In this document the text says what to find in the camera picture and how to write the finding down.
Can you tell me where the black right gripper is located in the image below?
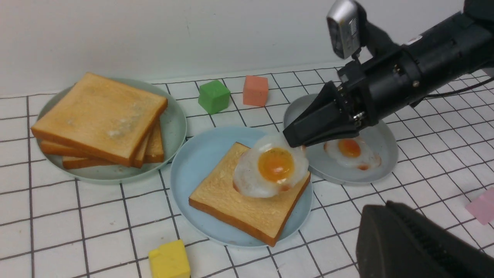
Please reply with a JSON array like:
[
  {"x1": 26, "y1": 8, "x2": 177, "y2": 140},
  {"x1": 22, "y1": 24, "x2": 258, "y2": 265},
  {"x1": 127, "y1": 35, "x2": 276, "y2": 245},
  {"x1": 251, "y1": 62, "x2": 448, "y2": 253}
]
[{"x1": 283, "y1": 43, "x2": 421, "y2": 147}]

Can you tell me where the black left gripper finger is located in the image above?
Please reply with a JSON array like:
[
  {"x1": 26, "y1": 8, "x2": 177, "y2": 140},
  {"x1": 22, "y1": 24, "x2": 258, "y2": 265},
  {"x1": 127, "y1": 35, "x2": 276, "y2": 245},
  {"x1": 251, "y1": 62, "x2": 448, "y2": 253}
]
[{"x1": 356, "y1": 201, "x2": 494, "y2": 278}]

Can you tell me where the fried egg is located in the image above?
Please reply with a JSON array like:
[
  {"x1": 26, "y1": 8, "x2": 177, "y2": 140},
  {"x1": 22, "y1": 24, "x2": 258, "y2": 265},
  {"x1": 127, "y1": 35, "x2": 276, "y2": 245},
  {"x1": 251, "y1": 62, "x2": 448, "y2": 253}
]
[
  {"x1": 323, "y1": 137, "x2": 382, "y2": 171},
  {"x1": 233, "y1": 133, "x2": 309, "y2": 198}
]

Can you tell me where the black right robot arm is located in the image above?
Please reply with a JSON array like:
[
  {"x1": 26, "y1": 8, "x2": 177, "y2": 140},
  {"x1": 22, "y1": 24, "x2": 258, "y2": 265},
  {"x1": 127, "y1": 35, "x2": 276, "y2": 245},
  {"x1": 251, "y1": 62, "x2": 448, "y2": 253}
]
[{"x1": 283, "y1": 0, "x2": 494, "y2": 147}]

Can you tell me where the grey plate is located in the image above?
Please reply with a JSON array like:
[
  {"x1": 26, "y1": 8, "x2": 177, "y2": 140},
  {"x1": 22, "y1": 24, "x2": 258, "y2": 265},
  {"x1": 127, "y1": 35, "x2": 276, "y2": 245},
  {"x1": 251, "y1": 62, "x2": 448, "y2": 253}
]
[{"x1": 283, "y1": 93, "x2": 399, "y2": 185}]

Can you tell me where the salmon orange cube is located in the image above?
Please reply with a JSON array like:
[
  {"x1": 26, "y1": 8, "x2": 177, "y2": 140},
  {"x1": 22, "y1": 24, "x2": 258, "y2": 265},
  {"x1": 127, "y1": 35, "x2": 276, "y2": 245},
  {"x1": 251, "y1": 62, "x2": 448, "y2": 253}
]
[{"x1": 242, "y1": 75, "x2": 269, "y2": 107}]

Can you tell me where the pink cube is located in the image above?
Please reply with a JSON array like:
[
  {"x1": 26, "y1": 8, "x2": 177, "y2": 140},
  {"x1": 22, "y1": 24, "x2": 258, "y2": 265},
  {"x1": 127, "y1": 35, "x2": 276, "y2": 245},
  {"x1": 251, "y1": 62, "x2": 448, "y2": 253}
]
[{"x1": 465, "y1": 188, "x2": 494, "y2": 225}]

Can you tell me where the green cube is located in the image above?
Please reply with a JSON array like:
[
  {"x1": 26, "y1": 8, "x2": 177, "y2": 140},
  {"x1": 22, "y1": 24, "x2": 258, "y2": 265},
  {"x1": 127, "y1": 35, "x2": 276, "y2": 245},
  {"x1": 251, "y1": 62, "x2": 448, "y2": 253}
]
[{"x1": 198, "y1": 80, "x2": 230, "y2": 115}]

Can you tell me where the light blue plate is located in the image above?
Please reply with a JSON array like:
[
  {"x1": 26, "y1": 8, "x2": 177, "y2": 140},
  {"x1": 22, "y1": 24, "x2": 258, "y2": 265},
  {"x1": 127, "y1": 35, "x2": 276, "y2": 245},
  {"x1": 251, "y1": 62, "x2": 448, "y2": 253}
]
[{"x1": 170, "y1": 126, "x2": 313, "y2": 247}]

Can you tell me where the pale green plate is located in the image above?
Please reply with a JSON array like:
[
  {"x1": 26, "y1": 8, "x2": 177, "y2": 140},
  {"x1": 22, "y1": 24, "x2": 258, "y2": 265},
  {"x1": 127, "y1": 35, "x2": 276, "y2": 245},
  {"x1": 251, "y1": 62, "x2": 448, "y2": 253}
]
[{"x1": 36, "y1": 77, "x2": 187, "y2": 185}]

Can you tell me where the yellow block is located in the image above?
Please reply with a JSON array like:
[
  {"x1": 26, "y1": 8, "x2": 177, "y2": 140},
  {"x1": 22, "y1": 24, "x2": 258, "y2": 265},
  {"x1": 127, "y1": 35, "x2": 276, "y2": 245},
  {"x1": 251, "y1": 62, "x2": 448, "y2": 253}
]
[{"x1": 149, "y1": 239, "x2": 191, "y2": 278}]

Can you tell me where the black camera cable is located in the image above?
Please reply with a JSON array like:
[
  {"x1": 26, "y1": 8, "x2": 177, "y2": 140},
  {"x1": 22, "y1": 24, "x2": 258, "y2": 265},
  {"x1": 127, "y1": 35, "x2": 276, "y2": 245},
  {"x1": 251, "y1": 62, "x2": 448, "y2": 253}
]
[{"x1": 425, "y1": 75, "x2": 494, "y2": 99}]

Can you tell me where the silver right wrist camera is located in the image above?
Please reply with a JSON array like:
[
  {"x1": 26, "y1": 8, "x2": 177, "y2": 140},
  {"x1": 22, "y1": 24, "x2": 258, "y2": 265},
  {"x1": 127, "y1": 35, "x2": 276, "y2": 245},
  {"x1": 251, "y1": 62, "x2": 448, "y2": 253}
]
[{"x1": 326, "y1": 0, "x2": 367, "y2": 59}]

